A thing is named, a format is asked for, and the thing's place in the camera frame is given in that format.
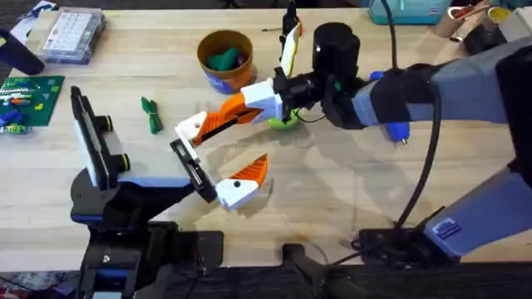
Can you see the green disc with holes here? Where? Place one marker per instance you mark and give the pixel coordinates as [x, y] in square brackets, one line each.
[282, 124]

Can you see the heap of tape and tools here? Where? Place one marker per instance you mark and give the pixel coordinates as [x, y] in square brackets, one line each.
[484, 33]

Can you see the brown tub with toys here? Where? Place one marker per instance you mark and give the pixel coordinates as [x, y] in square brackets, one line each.
[225, 62]

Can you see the clear plastic parts box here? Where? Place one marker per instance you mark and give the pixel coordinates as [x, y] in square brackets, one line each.
[72, 35]

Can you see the white and blue paper packet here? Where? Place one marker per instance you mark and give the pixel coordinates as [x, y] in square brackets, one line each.
[29, 21]

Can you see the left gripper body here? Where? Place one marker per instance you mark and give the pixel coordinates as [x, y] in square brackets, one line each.
[158, 184]

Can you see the orange ribbed wedge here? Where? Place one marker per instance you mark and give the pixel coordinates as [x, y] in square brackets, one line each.
[212, 124]

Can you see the green toy vegetable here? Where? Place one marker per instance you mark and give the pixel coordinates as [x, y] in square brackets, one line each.
[152, 115]

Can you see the dark blue cylinder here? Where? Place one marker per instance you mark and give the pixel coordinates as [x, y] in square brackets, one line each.
[18, 54]

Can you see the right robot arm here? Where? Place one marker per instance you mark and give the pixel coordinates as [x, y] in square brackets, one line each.
[469, 83]

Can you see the blue electric screwdriver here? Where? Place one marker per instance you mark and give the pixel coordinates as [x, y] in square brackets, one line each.
[397, 132]

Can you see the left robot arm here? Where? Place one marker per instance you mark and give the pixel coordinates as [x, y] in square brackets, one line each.
[85, 198]

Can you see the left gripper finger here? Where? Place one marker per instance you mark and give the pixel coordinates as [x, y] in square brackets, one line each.
[241, 186]
[190, 126]

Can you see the green board with toy blocks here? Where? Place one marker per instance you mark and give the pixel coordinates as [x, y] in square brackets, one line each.
[31, 104]

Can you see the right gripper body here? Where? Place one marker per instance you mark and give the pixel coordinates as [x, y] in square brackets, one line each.
[332, 62]

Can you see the teal box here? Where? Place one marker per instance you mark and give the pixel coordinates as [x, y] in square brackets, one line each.
[409, 10]

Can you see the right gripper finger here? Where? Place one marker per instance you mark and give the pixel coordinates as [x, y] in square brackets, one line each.
[268, 115]
[259, 96]

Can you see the black rail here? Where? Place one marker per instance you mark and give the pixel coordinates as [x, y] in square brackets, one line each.
[436, 284]

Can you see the left wrist upright black plate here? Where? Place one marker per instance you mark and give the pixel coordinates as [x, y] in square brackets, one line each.
[89, 137]

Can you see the right wrist upright plate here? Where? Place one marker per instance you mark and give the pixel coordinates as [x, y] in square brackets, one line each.
[291, 52]

